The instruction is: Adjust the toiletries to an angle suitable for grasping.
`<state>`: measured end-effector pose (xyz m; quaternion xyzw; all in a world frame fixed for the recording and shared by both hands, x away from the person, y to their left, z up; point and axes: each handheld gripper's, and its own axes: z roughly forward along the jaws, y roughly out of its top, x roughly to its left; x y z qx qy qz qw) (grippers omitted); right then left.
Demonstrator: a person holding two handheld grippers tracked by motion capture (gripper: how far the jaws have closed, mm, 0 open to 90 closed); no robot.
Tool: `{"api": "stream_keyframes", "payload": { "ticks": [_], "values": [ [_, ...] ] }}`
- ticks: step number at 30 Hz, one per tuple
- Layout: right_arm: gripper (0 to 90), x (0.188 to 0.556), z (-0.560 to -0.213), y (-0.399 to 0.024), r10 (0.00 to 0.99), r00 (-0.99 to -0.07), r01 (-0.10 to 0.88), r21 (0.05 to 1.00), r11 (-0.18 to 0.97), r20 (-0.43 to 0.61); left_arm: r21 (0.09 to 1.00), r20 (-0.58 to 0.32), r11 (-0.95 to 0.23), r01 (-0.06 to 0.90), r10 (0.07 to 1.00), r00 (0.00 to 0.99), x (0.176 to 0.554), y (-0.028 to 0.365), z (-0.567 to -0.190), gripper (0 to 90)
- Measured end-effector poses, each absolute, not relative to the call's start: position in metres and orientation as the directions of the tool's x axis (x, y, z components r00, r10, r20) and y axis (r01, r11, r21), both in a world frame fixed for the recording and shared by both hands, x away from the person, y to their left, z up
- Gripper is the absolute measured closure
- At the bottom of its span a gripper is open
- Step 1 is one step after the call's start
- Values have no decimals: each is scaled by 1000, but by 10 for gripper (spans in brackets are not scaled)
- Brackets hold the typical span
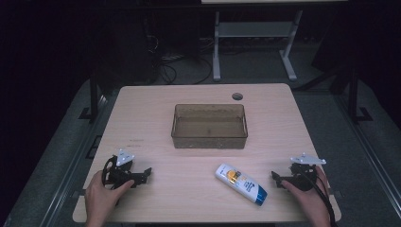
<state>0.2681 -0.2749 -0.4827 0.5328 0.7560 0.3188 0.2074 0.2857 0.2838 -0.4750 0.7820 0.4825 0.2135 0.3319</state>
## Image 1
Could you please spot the white bottle with blue cap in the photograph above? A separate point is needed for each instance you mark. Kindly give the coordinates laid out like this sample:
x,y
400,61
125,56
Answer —
x,y
241,184

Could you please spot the translucent brown plastic box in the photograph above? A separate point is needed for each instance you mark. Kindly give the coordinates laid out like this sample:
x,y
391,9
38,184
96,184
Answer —
x,y
209,126

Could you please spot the grey table grommet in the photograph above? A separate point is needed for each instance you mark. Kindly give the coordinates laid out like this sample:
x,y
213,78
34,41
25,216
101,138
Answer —
x,y
237,96

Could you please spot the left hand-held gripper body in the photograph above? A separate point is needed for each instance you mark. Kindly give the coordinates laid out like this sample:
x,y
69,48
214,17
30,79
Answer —
x,y
117,176

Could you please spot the person's left hand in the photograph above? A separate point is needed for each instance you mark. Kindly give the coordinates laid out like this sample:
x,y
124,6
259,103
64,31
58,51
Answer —
x,y
101,198

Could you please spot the white metal stand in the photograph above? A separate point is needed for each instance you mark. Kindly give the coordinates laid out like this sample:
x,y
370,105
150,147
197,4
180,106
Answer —
x,y
252,30

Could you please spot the black metal post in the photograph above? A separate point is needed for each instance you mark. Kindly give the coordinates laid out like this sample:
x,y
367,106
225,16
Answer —
x,y
353,94
93,94

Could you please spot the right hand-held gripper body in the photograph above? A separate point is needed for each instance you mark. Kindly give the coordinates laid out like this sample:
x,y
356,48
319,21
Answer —
x,y
304,176

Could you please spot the person's right hand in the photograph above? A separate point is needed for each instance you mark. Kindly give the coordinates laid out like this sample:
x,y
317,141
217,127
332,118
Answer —
x,y
310,201

